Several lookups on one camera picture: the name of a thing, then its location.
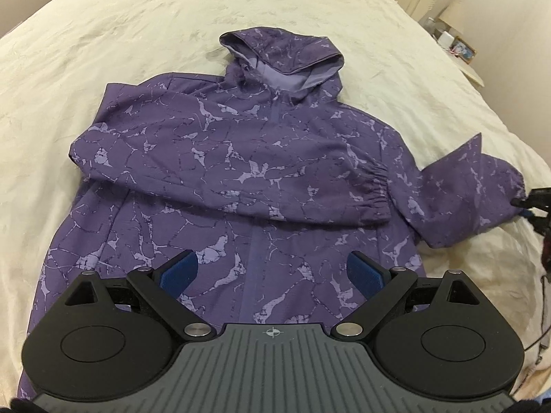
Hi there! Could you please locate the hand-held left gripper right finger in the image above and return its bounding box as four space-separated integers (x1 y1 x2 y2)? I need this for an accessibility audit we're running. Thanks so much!
337 250 481 339

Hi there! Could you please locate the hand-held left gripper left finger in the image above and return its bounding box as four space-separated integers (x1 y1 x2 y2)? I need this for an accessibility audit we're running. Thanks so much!
64 250 216 339

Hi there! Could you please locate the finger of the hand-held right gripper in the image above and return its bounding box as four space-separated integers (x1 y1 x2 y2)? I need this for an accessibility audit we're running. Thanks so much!
518 208 551 230
512 188 551 210

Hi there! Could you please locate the purple marbled hooded jacket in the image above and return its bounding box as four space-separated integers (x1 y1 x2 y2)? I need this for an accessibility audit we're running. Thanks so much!
17 27 526 399

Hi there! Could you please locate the cream nightstand with lamp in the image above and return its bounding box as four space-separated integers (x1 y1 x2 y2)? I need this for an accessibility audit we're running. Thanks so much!
424 16 486 90

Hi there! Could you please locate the cream table lamp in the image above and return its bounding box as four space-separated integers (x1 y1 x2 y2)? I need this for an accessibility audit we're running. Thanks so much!
437 0 465 33

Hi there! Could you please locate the cream embroidered bedspread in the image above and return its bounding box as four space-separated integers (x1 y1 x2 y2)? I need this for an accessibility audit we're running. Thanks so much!
0 0 551 413

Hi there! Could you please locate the thin dark cable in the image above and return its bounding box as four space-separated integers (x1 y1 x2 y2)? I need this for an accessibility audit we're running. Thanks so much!
522 272 548 350

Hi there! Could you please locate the small picture frame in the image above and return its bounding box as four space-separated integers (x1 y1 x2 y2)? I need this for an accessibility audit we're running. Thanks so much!
450 38 478 64

